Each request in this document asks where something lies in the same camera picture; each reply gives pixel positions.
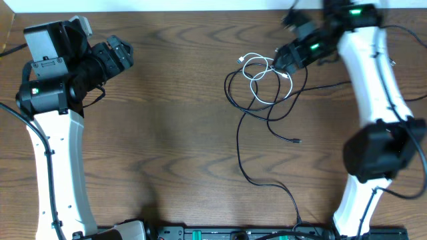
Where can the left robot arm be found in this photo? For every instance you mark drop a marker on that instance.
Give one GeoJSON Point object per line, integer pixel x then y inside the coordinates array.
{"type": "Point", "coordinates": [64, 68]}

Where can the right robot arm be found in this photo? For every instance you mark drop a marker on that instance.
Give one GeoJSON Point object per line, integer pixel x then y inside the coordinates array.
{"type": "Point", "coordinates": [389, 134]}

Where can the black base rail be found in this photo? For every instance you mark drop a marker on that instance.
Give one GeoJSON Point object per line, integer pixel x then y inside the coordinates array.
{"type": "Point", "coordinates": [227, 233]}

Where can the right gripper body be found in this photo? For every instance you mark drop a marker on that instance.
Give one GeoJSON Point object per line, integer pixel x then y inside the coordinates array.
{"type": "Point", "coordinates": [315, 46]}

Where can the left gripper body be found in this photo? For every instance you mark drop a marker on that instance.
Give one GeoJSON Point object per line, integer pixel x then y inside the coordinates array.
{"type": "Point", "coordinates": [117, 53]}

